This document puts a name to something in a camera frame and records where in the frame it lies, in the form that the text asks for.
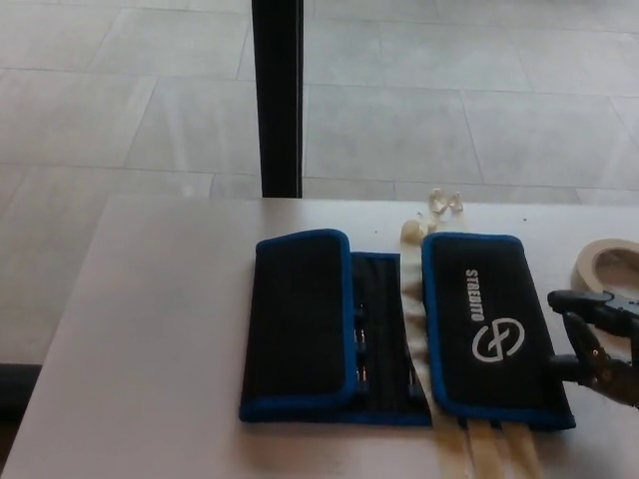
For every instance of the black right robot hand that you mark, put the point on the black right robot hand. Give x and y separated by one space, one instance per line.
616 339

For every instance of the black toolkit pouch blue trim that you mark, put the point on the black toolkit pouch blue trim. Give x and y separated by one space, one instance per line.
299 324

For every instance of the beige masking tape roll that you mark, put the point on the beige masking tape roll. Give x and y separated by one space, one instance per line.
586 264

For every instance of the blue bit holder with bits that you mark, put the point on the blue bit holder with bits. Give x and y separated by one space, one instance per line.
360 344

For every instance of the black vertical pillar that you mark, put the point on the black vertical pillar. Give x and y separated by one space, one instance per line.
279 100

